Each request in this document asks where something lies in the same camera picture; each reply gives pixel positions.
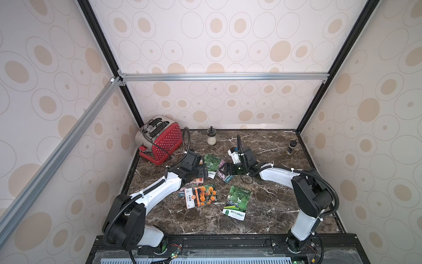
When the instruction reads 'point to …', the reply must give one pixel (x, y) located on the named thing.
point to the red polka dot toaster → (161, 137)
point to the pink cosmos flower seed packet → (225, 171)
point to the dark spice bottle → (292, 144)
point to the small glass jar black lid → (211, 138)
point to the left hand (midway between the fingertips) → (206, 168)
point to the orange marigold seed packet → (200, 196)
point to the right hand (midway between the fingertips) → (229, 167)
